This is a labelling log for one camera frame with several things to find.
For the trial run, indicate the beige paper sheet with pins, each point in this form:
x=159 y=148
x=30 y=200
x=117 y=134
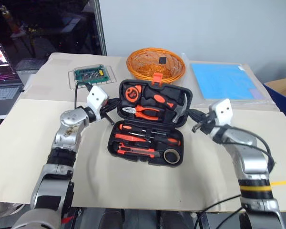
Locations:
x=54 y=78

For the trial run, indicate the black tool case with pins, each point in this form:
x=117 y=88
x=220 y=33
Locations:
x=146 y=124

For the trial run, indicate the large beige table mat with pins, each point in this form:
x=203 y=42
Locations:
x=133 y=186

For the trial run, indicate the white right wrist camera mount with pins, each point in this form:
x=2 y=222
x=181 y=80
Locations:
x=222 y=112

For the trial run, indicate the blue cardboard box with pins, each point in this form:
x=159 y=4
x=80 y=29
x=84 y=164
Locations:
x=282 y=95

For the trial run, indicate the orange black tape measure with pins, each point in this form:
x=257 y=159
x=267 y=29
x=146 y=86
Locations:
x=132 y=93

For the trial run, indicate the black precision screwdriver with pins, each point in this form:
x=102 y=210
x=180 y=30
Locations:
x=156 y=133

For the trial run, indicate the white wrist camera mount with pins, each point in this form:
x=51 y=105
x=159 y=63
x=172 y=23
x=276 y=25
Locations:
x=222 y=112
x=96 y=97

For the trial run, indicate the green circuit board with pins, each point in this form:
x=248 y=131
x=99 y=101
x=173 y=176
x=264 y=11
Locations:
x=89 y=74

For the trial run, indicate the grey window frame post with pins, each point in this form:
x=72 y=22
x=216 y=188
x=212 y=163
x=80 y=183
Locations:
x=101 y=26

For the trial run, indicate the clear plastic sleeve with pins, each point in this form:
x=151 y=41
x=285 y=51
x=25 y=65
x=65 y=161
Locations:
x=262 y=95

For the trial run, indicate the orange tester pen screwdriver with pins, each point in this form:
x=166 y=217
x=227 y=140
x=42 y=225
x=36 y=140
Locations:
x=129 y=138

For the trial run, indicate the black electrical tape roll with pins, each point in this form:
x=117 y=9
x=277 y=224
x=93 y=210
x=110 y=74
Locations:
x=166 y=157

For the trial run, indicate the small black square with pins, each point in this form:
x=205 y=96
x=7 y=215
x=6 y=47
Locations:
x=162 y=60

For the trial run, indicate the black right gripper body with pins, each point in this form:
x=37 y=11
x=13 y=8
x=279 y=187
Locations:
x=208 y=122

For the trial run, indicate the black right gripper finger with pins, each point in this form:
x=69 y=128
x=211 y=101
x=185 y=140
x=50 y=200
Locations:
x=196 y=114
x=198 y=127

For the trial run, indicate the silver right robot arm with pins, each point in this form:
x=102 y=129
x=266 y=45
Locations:
x=250 y=152

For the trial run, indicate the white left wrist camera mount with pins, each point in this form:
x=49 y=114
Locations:
x=96 y=97

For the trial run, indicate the blue sheet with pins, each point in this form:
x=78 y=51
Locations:
x=219 y=81

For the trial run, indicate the clear plastic board case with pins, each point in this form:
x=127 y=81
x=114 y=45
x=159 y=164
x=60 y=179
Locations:
x=109 y=77

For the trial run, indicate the orange black utility knife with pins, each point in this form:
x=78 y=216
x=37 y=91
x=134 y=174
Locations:
x=138 y=150

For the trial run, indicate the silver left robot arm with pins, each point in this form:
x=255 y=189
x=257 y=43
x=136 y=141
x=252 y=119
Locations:
x=66 y=128

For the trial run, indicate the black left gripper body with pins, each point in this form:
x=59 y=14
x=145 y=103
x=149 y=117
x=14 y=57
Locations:
x=106 y=107

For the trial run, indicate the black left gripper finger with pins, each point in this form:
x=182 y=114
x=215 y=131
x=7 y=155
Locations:
x=116 y=102
x=108 y=119

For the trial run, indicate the grey laptop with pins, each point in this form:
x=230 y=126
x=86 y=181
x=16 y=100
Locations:
x=3 y=93

